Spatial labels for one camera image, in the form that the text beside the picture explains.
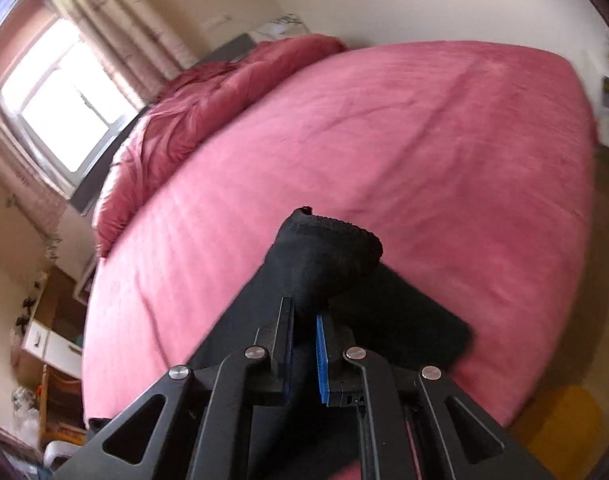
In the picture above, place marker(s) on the wooden desk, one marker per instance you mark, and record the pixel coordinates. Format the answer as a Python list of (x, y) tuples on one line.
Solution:
[(54, 300)]

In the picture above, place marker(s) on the black pants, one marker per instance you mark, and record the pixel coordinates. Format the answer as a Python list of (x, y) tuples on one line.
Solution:
[(324, 260)]

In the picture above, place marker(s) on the white floral-print box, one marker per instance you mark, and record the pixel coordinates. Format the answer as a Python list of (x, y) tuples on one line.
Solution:
[(282, 25), (52, 247)]

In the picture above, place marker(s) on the small black desk object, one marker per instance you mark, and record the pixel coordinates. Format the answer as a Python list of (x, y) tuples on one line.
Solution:
[(28, 302), (22, 320)]

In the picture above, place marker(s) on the bed with pink sheet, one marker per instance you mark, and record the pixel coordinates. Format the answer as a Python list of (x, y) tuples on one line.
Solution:
[(384, 160)]

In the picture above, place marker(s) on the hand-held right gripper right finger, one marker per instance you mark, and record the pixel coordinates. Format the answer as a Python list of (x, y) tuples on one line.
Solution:
[(322, 360)]

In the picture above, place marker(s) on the white plastic stool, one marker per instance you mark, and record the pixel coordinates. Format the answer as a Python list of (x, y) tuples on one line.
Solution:
[(59, 457)]

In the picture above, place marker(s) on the red velvet duvet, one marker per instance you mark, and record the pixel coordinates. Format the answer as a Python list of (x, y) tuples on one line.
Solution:
[(184, 110)]

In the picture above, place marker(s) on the beige patterned curtain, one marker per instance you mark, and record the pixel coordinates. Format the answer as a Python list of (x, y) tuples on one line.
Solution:
[(119, 25), (19, 180)]

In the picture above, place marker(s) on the yellow stool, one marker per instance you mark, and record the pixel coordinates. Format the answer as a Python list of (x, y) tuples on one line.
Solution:
[(569, 425)]

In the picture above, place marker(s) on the white drawer cabinet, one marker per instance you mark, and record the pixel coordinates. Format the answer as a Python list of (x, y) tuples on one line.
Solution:
[(49, 347)]

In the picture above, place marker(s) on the white open bedside shelf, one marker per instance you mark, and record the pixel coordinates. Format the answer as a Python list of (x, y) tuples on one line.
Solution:
[(86, 280)]

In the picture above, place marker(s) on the window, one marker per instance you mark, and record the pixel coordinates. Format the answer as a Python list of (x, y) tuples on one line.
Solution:
[(59, 100)]

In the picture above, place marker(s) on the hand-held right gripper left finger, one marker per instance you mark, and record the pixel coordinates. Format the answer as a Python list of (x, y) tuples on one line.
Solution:
[(286, 350)]

